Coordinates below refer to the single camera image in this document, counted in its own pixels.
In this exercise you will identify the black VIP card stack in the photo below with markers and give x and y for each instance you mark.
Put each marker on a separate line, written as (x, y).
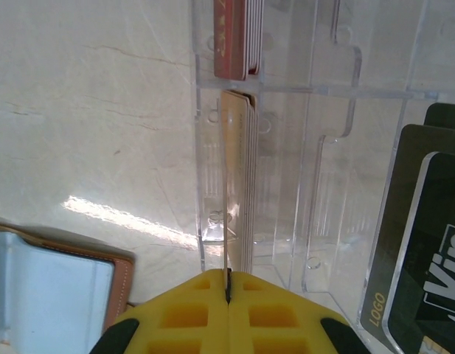
(408, 221)

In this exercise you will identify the brown leather card holder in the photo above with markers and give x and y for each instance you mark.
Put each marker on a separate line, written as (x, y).
(46, 287)

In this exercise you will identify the red card stack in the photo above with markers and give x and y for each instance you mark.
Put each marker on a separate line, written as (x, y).
(229, 37)

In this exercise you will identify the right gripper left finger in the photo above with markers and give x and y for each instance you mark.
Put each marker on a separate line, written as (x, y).
(183, 317)

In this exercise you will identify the clear acrylic card organizer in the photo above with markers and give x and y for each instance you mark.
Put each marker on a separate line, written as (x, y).
(304, 184)

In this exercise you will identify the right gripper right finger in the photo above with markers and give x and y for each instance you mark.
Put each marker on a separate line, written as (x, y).
(278, 317)

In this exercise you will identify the gold card stack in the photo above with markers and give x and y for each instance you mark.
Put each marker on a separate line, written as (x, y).
(245, 166)

